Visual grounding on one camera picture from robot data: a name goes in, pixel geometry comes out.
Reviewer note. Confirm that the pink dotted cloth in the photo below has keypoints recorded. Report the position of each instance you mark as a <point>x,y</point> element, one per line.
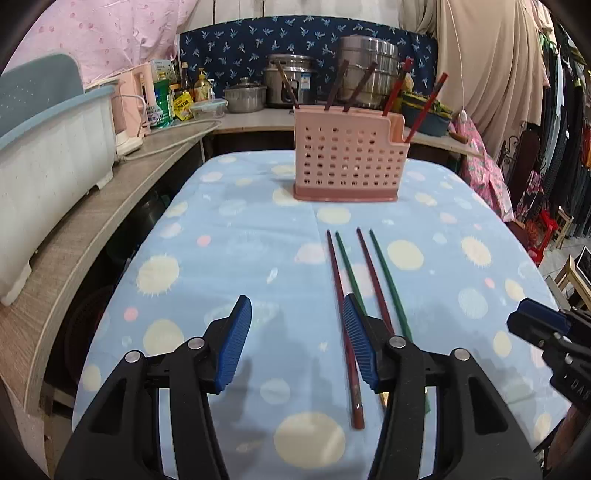
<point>115,32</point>

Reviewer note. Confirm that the maroon chopstick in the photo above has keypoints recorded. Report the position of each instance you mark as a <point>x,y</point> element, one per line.
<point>336,277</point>
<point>375,279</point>

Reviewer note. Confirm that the wooden counter shelf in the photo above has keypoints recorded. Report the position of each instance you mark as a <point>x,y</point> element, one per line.
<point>69,240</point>

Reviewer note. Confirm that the yellow packet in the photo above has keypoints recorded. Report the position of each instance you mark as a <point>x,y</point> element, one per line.
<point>183,106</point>

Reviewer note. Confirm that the green chopstick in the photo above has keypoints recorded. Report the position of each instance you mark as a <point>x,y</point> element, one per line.
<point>351,270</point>
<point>390,281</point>

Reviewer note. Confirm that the hanging clothes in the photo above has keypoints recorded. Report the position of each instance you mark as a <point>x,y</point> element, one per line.
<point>568,115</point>

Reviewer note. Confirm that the small pot with glass lid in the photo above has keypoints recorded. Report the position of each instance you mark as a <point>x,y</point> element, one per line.
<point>245,97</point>

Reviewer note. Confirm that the white dish rack teal lid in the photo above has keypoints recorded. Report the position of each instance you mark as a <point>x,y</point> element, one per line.
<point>46,161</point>

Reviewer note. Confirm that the red chopstick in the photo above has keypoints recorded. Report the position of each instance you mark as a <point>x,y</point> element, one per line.
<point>426,107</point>
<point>397,87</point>

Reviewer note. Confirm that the dark brown chopstick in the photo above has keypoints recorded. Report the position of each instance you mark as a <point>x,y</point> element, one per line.
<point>337,86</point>
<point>287,85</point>
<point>361,87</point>

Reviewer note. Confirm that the blue basin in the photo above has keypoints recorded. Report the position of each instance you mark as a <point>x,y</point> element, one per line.
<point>436,122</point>

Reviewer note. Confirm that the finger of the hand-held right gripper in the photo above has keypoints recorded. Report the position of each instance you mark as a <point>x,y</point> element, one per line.
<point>545,318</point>
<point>531,334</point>

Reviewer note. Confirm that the pink perforated utensil holder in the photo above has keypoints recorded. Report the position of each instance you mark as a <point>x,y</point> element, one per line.
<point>346,157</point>

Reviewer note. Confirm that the pink electric kettle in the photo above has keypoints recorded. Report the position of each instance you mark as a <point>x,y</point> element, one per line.
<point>131,106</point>

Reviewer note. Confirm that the yellow oil bottle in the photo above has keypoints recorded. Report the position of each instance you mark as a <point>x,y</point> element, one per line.
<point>203,87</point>

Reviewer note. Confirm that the dark sauce bottle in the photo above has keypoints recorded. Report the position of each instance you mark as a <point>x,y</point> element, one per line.
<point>185,78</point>

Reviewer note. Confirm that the clear food container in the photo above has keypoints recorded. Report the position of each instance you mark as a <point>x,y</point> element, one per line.
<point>208,108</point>

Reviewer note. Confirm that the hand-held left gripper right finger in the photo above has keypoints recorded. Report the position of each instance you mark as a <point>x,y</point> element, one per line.
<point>360,341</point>

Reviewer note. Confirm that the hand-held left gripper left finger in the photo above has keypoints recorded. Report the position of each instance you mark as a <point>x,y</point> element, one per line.
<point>233,341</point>

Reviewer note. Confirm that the beige curtain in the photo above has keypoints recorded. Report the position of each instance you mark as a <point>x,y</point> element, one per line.
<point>494,69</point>

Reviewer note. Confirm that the silver rice cooker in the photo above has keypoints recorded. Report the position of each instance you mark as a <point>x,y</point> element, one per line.
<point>304,78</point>

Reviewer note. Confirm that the blue floral cloth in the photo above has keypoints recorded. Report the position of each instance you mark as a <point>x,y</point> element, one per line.
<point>231,46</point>

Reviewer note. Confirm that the steel steamer pot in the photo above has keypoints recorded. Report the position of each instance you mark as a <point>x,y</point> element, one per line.
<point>383,55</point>

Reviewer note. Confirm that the white green carton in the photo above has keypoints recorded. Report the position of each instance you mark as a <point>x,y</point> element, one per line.
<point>164,70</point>

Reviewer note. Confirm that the pink pineapple print garment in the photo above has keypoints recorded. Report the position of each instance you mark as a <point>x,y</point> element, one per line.
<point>485,175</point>

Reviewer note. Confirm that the red plastic stool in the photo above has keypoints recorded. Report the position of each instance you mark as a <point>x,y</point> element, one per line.
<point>541,235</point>

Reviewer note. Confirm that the blue dotted tablecloth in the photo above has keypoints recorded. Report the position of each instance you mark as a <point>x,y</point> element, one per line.
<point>231,240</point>

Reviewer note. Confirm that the dark wooden chair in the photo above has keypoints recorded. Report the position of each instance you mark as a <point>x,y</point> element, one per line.
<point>526,157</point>

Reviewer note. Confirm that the framed picture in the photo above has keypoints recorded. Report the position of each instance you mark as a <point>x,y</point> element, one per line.
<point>584,263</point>

